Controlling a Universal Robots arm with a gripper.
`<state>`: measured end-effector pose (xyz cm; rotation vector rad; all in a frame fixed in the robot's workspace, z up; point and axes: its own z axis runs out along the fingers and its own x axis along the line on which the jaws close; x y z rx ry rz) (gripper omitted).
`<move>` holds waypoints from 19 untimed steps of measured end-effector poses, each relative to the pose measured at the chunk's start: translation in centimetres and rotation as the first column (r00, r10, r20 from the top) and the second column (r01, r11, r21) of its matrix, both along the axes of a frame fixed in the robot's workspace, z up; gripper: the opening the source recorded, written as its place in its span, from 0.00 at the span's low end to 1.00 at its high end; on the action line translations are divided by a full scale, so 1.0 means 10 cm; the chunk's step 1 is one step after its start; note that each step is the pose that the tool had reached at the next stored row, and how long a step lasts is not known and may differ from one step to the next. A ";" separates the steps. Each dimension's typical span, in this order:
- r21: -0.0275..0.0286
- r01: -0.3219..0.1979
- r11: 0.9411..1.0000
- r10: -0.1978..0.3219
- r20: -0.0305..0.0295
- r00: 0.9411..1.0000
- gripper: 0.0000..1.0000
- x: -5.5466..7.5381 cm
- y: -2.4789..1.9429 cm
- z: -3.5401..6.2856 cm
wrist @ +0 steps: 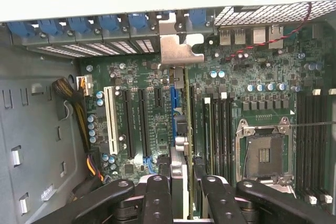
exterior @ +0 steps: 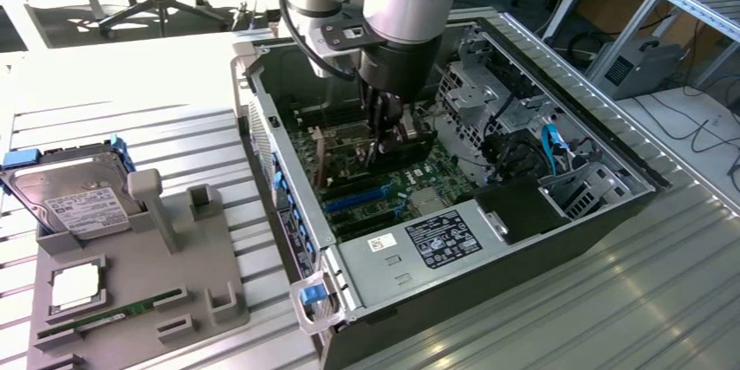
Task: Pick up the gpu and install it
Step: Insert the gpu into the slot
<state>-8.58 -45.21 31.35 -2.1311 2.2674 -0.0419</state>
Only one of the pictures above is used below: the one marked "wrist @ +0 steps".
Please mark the CPU socket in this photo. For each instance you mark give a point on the CPU socket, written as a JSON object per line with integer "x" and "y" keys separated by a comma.
{"x": 265, "y": 153}

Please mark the long black expansion slot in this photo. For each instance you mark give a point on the long black expansion slot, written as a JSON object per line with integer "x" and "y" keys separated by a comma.
{"x": 193, "y": 119}
{"x": 128, "y": 124}

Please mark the grey power supply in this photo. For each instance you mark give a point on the grey power supply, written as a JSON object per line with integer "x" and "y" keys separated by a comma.
{"x": 31, "y": 134}

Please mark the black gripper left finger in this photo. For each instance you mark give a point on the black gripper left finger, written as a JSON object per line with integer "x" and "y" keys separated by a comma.
{"x": 155, "y": 203}

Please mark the metal socket cover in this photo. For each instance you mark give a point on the metal socket cover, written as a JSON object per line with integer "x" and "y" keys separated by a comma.
{"x": 283, "y": 188}

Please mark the blue slot retention clip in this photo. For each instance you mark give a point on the blue slot retention clip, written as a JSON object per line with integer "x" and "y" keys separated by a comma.
{"x": 137, "y": 20}
{"x": 50, "y": 27}
{"x": 19, "y": 28}
{"x": 197, "y": 16}
{"x": 78, "y": 24}
{"x": 108, "y": 23}

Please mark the white expansion slot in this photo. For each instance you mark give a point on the white expansion slot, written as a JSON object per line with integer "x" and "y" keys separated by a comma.
{"x": 110, "y": 119}

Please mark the short black expansion slot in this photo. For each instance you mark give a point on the short black expansion slot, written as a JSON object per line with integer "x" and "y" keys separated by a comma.
{"x": 158, "y": 96}

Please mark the black RAM slot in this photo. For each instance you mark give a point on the black RAM slot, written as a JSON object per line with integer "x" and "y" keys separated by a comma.
{"x": 318, "y": 145}
{"x": 230, "y": 134}
{"x": 223, "y": 134}
{"x": 310, "y": 145}
{"x": 302, "y": 145}
{"x": 215, "y": 134}
{"x": 327, "y": 145}

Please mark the green motherboard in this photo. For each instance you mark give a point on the green motherboard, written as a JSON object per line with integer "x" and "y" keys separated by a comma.
{"x": 262, "y": 72}

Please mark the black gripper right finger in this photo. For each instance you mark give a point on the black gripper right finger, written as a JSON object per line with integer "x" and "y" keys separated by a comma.
{"x": 223, "y": 203}

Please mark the thin metal locking lever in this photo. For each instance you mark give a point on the thin metal locking lever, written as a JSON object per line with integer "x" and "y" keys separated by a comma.
{"x": 312, "y": 123}

